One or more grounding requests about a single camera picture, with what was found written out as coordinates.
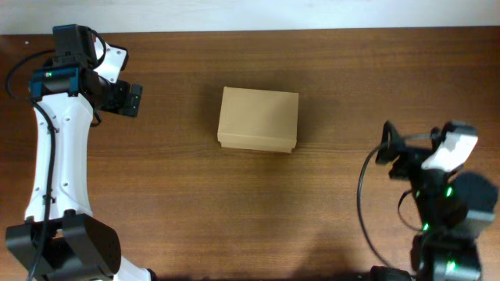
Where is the cardboard box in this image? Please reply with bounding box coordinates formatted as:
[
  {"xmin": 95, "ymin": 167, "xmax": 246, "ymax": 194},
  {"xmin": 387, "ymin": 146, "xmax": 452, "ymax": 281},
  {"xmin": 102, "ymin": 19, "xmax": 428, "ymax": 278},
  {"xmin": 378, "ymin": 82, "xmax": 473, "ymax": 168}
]
[{"xmin": 217, "ymin": 87, "xmax": 299, "ymax": 153}]

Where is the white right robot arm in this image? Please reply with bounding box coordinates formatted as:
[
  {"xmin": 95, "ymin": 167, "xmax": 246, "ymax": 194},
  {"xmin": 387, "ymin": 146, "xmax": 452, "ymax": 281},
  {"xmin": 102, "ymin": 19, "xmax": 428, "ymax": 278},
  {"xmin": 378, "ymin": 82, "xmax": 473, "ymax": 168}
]
[{"xmin": 367, "ymin": 122, "xmax": 499, "ymax": 281}]

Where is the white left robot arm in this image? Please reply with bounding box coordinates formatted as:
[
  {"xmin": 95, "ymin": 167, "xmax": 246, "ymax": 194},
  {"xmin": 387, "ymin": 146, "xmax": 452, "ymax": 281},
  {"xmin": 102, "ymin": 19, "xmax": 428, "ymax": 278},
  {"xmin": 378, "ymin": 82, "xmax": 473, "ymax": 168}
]
[{"xmin": 5, "ymin": 24, "xmax": 156, "ymax": 281}]

